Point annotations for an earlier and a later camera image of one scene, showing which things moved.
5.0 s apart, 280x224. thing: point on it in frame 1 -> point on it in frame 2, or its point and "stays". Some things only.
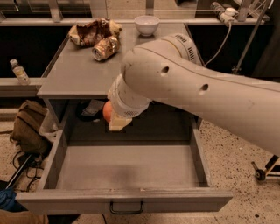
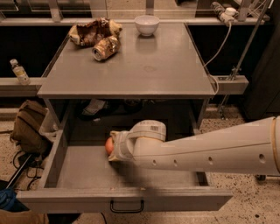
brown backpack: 25,132 stays
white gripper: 127,110 -> 126,144
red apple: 107,110 -> 109,145
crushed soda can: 105,47 stays
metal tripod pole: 250,38 stays
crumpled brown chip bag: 86,34 stays
